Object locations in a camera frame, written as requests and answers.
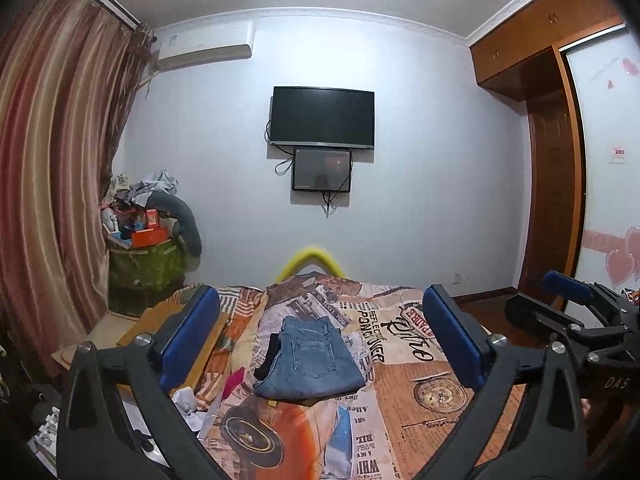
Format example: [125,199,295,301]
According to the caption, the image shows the blue denim pants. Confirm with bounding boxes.
[254,316,367,402]

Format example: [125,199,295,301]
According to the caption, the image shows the magenta cloth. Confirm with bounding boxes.
[222,367,247,401]

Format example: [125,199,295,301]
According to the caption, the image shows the white air conditioner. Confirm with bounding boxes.
[156,27,256,72]

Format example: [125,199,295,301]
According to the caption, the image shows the black cloth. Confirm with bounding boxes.
[252,332,281,381]

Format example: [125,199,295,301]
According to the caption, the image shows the grey tube pillow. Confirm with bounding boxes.
[142,191,203,258]

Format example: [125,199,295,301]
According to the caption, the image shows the green storage box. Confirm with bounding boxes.
[107,237,188,318]

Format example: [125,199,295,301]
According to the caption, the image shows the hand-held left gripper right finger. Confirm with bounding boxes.
[415,284,588,480]

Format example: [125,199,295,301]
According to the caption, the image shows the black wall television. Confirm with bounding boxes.
[269,86,376,151]

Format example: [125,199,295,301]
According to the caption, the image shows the orange box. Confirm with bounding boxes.
[130,227,168,248]

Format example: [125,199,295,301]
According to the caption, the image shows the brown wooden door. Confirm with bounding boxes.
[517,47,586,293]

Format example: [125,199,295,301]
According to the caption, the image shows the yellow curved object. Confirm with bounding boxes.
[277,246,346,281]

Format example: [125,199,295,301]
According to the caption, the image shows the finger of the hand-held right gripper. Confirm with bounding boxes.
[544,270,623,321]
[504,294,588,348]

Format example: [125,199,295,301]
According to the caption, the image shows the small black monitor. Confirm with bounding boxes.
[292,147,353,193]

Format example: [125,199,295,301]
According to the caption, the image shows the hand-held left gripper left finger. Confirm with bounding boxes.
[56,284,236,480]

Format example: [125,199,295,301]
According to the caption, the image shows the wooden overhead cabinet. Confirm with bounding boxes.
[469,0,630,103]

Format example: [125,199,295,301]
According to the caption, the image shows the printed blanket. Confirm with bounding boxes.
[195,271,531,480]

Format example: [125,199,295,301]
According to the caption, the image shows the pile of clothes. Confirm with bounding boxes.
[102,170,178,211]

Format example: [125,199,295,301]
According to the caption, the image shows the heart print sliding door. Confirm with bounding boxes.
[565,25,640,306]

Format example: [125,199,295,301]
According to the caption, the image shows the pile of papers and boxes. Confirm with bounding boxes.
[27,385,156,461]

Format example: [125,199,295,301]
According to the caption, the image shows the striped pink curtain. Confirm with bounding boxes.
[0,0,153,376]

